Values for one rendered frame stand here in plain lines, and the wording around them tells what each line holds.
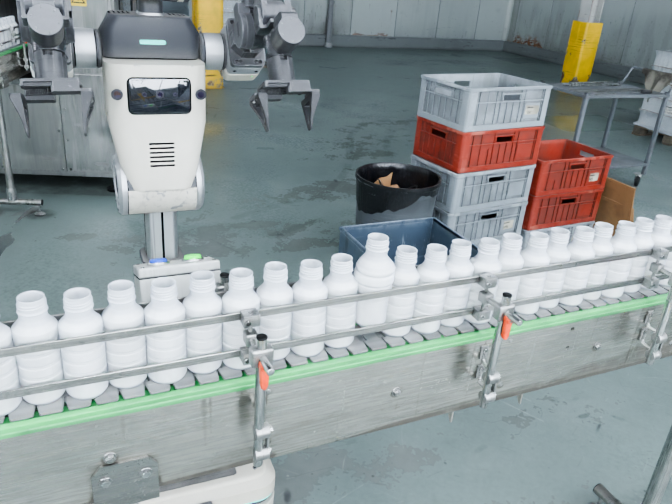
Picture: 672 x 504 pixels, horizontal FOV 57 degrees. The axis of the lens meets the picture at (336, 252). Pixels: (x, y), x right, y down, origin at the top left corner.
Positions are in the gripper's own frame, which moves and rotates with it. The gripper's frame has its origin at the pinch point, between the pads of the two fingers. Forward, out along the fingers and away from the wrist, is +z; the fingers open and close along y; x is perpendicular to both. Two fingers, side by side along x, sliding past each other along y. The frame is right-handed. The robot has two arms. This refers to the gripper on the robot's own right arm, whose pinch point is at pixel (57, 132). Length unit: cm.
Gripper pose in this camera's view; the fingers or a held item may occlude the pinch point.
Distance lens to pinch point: 128.5
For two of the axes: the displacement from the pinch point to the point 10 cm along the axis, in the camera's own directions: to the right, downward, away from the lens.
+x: -2.9, 0.8, 9.5
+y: 9.5, -1.0, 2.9
